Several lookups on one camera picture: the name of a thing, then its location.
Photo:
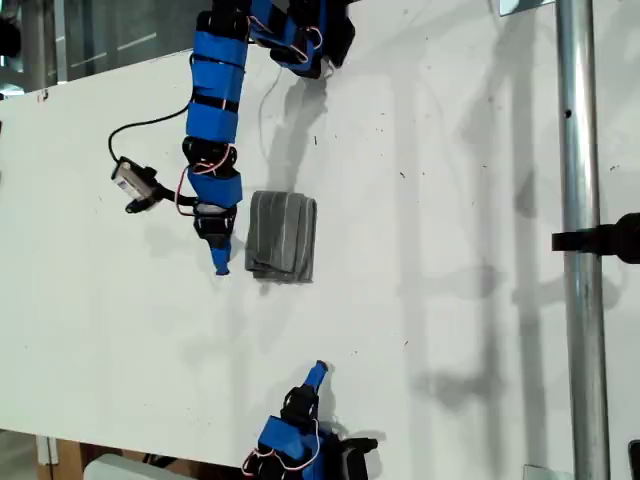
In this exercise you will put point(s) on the grey striped towel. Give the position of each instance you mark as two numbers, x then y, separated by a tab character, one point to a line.
280	235

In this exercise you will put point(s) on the white box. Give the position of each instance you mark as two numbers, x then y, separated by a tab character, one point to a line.
115	470

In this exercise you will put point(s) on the wooden table leg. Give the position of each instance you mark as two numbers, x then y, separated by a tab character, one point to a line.
70	460

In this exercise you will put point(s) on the black round object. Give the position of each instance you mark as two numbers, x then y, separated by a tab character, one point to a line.
7	37

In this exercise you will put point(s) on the black clamp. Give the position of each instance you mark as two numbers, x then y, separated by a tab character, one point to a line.
615	237

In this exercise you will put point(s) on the black camera stalk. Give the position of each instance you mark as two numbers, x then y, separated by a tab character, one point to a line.
362	443
167	192

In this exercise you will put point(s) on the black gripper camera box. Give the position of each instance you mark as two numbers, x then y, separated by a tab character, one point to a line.
137	180
355	465

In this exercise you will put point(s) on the steel post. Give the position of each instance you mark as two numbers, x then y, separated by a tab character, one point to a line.
580	150

